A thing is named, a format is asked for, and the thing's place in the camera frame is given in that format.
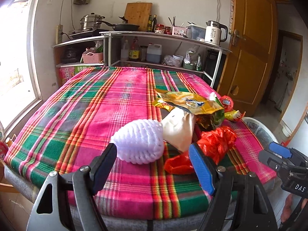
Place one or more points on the white vinegar jug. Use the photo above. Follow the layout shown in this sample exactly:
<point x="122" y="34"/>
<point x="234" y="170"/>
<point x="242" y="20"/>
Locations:
<point x="154" y="52"/>

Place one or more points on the person right hand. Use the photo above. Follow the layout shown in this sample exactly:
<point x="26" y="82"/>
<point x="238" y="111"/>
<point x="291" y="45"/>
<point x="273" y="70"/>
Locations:
<point x="286" y="211"/>

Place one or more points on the beige paper bag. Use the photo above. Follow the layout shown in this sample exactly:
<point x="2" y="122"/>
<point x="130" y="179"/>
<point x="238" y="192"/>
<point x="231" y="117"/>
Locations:
<point x="178" y="128"/>

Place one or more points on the wooden cutting board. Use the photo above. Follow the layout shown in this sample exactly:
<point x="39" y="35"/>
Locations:
<point x="138" y="13"/>

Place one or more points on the gold green snack bag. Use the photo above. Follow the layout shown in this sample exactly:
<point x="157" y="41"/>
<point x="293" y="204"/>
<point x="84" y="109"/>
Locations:
<point x="209" y="112"/>

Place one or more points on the white power strip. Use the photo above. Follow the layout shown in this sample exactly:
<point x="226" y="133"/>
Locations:
<point x="59" y="34"/>

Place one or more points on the red lid jelly cup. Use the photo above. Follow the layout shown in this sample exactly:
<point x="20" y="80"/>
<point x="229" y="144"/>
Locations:
<point x="227" y="103"/>

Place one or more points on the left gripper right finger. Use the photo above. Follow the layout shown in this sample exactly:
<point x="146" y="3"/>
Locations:
<point x="216" y="183"/>

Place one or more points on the white foam fruit net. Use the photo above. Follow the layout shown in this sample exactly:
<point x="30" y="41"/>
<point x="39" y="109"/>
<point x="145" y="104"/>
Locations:
<point x="140" y="141"/>

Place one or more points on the yellow snack packet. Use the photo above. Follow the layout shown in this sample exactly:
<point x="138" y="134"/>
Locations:
<point x="234" y="115"/>

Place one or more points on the red plastic bag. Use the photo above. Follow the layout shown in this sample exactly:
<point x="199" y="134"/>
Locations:
<point x="214" y="144"/>

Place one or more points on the pink plaid tablecloth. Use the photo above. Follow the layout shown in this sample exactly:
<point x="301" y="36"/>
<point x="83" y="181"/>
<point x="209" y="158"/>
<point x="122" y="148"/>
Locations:
<point x="76" y="123"/>

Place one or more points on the white metal shelf rack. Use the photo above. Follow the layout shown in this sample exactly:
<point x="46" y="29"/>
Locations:
<point x="178" y="53"/>

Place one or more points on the black frying pan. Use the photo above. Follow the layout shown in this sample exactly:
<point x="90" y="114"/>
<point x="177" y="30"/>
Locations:
<point x="120" y="26"/>

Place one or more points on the pink woven basket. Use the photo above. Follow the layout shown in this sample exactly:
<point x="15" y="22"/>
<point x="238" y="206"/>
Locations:
<point x="92" y="58"/>

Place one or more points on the oil bottle yellow label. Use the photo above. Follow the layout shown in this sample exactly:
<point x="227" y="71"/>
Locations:
<point x="134" y="52"/>

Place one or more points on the wooden door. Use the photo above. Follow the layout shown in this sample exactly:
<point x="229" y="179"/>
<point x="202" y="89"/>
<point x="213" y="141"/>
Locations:
<point x="252" y="47"/>

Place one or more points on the pink utensil basket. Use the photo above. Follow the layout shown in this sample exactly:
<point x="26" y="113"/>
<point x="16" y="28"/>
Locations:
<point x="179" y="31"/>

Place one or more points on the white electric kettle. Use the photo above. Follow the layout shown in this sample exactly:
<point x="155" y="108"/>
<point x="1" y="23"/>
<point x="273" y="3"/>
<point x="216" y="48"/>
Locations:
<point x="215" y="32"/>

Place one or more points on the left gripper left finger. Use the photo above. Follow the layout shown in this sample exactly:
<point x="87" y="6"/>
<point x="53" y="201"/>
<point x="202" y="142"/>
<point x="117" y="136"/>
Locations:
<point x="87" y="182"/>

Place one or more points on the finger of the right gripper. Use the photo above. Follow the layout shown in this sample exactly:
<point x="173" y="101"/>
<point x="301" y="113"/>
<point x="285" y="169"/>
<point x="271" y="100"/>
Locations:
<point x="270" y="159"/>
<point x="280" y="150"/>

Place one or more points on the steel steamer pot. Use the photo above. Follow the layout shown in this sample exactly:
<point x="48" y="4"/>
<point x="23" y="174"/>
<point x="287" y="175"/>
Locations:
<point x="91" y="21"/>

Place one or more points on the white trash bin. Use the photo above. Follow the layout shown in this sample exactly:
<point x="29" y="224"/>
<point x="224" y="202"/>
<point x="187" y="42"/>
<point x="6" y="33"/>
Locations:
<point x="263" y="134"/>

